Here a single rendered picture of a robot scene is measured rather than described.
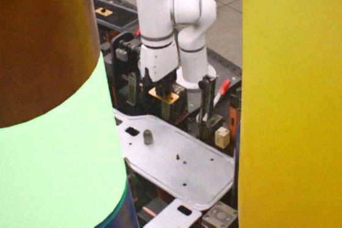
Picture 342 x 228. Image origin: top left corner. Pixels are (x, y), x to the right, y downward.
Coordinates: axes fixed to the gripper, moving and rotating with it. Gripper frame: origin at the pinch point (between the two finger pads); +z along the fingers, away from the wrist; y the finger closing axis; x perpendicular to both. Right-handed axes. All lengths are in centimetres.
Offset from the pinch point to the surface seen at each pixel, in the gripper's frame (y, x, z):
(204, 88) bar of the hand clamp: -13.6, 3.2, 7.4
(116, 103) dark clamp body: -18, -47, 40
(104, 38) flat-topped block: -31, -66, 23
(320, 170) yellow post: 52, 66, -57
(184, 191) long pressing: 8.0, 12.6, 27.1
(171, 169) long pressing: 3.7, 3.5, 27.1
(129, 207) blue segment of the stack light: 61, 60, -59
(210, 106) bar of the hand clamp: -15.3, 4.0, 14.7
